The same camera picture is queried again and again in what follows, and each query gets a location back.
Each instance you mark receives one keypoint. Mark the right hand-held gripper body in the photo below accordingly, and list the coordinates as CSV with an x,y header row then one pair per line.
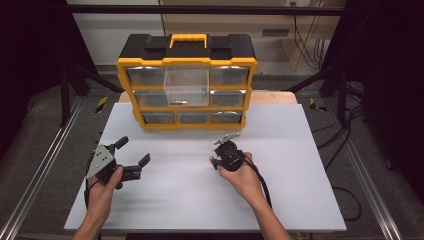
x,y
230,156

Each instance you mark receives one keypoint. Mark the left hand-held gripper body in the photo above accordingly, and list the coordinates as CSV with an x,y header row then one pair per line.
x,y
100,161

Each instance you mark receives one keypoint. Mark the clear plastic drawer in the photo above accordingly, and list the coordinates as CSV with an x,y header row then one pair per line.
x,y
185,83

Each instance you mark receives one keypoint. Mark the yellow black organizer case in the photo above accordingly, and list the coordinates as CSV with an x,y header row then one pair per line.
x,y
186,50

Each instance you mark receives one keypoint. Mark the person's right hand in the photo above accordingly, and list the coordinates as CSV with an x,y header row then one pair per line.
x,y
245,181

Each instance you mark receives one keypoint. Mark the person's left hand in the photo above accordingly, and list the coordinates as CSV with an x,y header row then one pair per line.
x,y
101,200

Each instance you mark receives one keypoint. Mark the black metal stand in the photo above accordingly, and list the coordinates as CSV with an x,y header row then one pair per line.
x,y
340,96
65,96

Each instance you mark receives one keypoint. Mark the set of clear drawers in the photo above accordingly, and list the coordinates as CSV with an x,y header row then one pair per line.
x,y
146,76

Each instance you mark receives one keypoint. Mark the light wooden table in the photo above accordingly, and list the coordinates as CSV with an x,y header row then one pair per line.
x,y
273,97

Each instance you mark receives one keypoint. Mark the black curtain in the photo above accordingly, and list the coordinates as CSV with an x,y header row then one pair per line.
x,y
26,50
393,66

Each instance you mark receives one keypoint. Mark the light wooden cabinet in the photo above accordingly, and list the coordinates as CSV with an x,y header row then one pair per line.
x,y
233,23

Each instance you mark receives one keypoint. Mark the black metal crossbar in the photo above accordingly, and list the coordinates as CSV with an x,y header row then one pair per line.
x,y
200,10

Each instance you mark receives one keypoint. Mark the aluminium floor rail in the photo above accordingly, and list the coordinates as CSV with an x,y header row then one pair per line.
x,y
46,163
375,196

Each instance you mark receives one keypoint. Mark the white wall outlet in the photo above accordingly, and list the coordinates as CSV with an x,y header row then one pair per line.
x,y
296,2

